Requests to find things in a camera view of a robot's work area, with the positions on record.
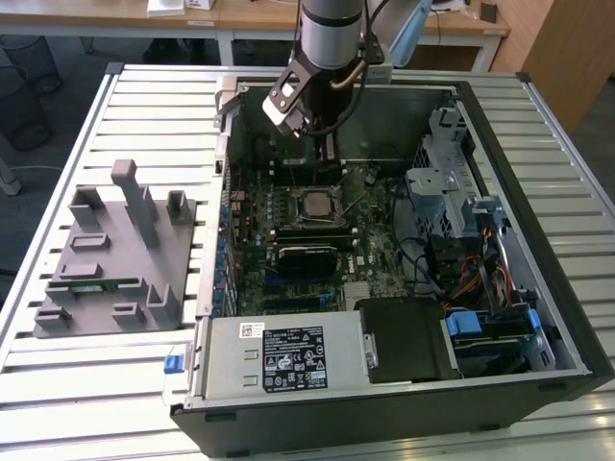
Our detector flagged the silver CPU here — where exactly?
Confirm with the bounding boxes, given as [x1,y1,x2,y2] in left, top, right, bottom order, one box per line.
[300,189,340,217]

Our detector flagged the CPU socket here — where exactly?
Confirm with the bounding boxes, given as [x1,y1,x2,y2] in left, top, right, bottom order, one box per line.
[293,184,346,228]

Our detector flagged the RAM slot white clips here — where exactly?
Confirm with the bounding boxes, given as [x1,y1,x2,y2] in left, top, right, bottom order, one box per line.
[276,227,359,240]
[269,160,348,172]
[269,171,348,185]

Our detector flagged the metal socket cover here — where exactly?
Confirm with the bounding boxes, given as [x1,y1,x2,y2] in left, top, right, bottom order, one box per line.
[334,165,371,220]

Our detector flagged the silver metal drive cage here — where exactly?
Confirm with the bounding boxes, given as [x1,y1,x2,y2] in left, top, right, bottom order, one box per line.
[402,106,481,244]

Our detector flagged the green motherboard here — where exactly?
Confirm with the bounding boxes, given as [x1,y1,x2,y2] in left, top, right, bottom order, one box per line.
[225,160,436,319]

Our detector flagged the grey plastic bay latch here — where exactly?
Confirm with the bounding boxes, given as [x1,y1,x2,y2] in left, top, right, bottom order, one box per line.
[459,194,505,227]

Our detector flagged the silver chipset heatsink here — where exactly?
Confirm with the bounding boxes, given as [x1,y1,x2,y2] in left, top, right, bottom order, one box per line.
[341,281,372,303]

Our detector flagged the black expansion slot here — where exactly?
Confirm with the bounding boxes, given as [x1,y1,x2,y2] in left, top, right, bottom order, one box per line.
[262,296,322,309]

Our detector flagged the wooden cabinet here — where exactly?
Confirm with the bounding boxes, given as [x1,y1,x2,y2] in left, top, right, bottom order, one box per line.
[489,0,615,135]

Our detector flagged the grey parts rack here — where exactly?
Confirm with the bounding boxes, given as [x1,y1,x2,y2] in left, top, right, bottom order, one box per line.
[32,158,206,340]

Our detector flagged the hard disk in blue carrier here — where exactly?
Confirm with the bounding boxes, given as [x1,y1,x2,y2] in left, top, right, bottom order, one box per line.
[444,308,544,378]

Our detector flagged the silver power supply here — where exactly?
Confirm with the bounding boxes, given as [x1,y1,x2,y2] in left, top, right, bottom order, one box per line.
[189,314,375,403]

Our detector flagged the green RAM stick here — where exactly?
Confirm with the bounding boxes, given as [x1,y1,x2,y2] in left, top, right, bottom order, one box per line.
[47,279,145,294]

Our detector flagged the black mesh waste bin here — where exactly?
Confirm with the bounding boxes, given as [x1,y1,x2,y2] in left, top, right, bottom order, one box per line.
[0,64,54,153]
[0,34,64,97]

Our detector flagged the black open PC case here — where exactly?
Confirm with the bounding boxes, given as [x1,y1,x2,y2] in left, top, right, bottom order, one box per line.
[160,71,615,460]

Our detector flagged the grey desk foot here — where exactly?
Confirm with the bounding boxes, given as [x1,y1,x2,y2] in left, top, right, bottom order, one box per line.
[0,132,23,197]

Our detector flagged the black cable brass connector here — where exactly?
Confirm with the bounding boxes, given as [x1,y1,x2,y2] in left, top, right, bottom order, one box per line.
[330,0,385,92]

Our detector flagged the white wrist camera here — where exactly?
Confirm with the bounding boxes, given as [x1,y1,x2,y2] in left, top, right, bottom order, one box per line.
[261,64,309,139]

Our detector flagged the wooden desk white frame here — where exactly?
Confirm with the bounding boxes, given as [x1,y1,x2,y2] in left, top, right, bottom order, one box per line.
[215,0,511,73]
[0,0,235,66]

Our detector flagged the coloured power wire bundle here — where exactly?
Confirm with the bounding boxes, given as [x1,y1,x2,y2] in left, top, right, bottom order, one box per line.
[444,228,513,312]

